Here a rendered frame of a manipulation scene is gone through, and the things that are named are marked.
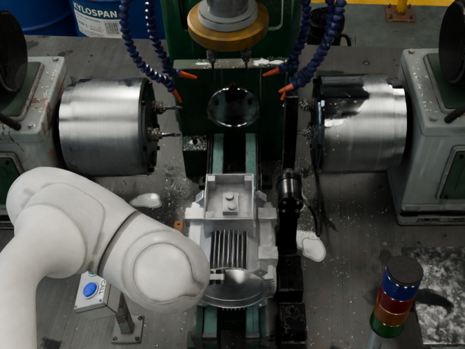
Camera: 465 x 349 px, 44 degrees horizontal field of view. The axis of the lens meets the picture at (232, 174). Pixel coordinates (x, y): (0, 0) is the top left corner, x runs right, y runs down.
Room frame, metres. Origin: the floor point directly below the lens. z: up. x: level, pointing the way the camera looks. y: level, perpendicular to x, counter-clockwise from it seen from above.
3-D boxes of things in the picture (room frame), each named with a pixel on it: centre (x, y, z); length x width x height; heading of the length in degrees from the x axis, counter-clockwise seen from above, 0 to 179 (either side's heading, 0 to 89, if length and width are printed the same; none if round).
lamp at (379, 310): (0.50, -0.28, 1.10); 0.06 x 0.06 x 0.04
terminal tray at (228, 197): (0.74, 0.01, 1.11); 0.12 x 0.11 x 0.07; 176
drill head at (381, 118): (1.04, -0.34, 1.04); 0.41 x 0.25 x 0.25; 87
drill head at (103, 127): (1.07, 0.35, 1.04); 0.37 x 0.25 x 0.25; 87
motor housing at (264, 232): (0.70, 0.01, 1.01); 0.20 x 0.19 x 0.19; 176
